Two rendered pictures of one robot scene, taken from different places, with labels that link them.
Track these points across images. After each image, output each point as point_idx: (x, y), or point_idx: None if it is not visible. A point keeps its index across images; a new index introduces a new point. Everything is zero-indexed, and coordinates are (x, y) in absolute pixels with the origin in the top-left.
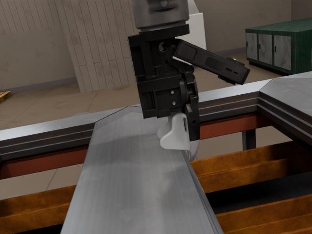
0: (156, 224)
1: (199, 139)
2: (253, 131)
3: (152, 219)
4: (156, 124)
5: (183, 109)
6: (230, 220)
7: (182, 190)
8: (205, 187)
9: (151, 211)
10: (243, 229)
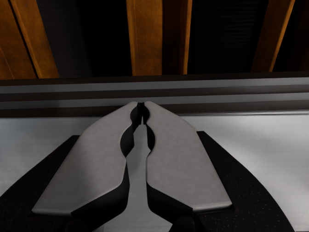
0: (285, 169)
1: (192, 127)
2: None
3: (273, 171)
4: None
5: (103, 218)
6: (132, 4)
7: (237, 135)
8: (34, 15)
9: (258, 172)
10: None
